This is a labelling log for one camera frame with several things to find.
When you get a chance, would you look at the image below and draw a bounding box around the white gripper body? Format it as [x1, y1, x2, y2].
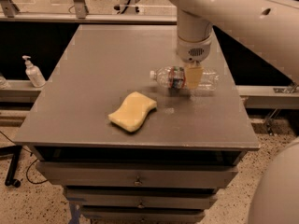
[177, 36, 212, 63]

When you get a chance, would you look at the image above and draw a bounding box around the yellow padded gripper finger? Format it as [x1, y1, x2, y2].
[184, 62, 204, 90]

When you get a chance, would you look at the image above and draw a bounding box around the clear plastic water bottle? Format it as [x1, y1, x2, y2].
[149, 66, 220, 91]

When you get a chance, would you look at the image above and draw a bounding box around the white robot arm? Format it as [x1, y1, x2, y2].
[169, 0, 299, 224]

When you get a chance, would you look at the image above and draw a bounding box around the white pump dispenser bottle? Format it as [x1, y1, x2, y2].
[22, 55, 46, 88]

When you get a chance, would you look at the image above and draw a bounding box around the yellow sponge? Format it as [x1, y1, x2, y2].
[108, 91, 157, 133]

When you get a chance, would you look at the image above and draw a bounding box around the grey drawer cabinet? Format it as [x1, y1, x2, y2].
[13, 24, 260, 224]

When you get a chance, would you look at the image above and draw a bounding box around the top grey drawer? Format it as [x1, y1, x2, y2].
[36, 161, 237, 189]

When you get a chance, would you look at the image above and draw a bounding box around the grey drawer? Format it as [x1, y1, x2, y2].
[36, 161, 237, 189]
[81, 206, 205, 224]
[64, 189, 217, 209]

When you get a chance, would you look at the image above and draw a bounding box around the middle grey drawer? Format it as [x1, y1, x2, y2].
[64, 189, 217, 209]

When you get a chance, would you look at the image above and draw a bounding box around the bottom grey drawer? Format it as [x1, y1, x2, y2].
[81, 206, 205, 224]

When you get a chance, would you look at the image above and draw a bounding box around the black chair leg with caster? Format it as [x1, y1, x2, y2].
[0, 146, 21, 188]

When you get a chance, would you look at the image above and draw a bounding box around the metal railing frame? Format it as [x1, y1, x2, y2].
[0, 0, 177, 24]

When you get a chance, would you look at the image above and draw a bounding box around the black floor cable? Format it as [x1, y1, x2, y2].
[0, 131, 49, 186]

